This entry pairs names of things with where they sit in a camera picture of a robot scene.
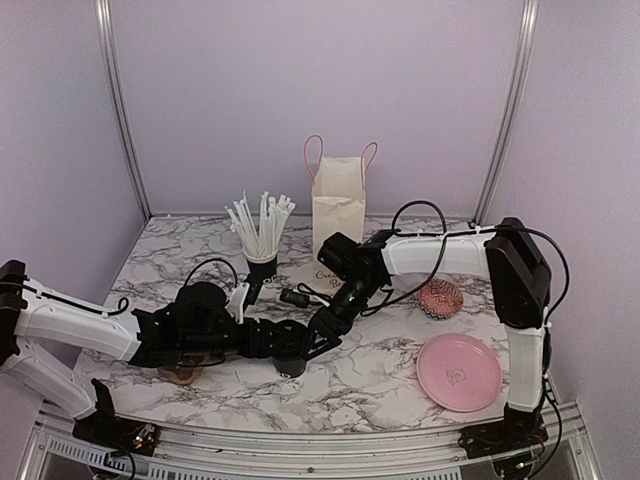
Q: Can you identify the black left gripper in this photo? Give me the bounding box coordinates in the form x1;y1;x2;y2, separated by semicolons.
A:
182;320;293;363

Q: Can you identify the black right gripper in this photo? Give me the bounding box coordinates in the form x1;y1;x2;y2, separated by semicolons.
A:
302;274;385;359

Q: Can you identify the black paper coffee cup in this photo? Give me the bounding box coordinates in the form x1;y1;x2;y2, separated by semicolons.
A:
272;357;307;379

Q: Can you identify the brown cardboard cup carrier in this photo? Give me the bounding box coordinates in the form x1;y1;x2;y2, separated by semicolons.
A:
157;355;206;386

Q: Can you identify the white paper gift bag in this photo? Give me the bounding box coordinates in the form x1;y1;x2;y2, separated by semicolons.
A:
303;133;379;296

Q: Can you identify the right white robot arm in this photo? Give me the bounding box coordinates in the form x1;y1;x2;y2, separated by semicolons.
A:
294;217;554;448

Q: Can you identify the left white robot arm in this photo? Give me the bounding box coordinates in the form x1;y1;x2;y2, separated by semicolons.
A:
1;260;306;454

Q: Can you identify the black cup of straws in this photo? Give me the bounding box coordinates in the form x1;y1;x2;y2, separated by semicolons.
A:
226;191;296;284

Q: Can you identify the red patterned ceramic bowl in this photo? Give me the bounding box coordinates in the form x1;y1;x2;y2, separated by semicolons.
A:
417;279;464;320

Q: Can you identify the pink plastic plate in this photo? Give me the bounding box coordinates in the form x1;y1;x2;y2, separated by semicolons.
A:
416;333;503;413

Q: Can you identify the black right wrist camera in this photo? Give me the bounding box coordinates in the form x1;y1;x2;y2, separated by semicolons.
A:
316;232;360;280

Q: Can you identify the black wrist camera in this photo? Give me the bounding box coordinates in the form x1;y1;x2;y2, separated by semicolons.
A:
172;281;227;333
316;232;360;280

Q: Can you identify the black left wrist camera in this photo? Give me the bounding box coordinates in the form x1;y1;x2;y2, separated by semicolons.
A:
172;281;227;333

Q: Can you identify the left aluminium frame post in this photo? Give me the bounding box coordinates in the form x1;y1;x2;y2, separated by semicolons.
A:
95;0;152;223

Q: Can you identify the aluminium frame post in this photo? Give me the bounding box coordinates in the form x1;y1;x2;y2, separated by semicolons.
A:
472;0;539;224
95;0;152;223

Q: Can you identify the right aluminium frame post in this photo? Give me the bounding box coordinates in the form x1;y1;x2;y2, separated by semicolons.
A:
472;0;539;224

